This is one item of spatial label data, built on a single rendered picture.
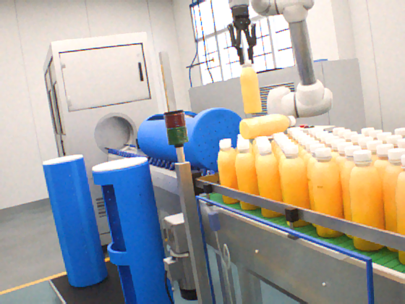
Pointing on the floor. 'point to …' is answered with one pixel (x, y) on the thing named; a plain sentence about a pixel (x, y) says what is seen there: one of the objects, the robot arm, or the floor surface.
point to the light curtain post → (167, 80)
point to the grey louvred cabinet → (334, 72)
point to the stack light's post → (193, 231)
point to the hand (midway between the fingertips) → (245, 56)
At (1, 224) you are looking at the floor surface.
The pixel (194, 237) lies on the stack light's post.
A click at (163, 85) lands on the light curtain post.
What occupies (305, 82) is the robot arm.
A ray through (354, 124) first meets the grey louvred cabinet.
